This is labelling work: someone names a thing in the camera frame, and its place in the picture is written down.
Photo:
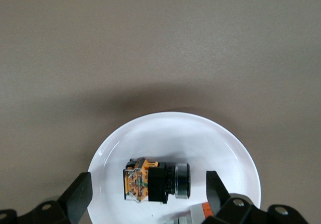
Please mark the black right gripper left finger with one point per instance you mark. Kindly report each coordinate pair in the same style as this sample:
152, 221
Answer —
70, 201

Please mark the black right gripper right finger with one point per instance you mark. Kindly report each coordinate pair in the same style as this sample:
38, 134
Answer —
233, 209

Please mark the pink round plate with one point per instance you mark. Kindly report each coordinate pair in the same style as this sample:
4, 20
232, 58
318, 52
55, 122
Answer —
175, 138

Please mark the white and green push-button switch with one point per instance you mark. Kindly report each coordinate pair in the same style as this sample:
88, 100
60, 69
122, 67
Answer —
198, 212

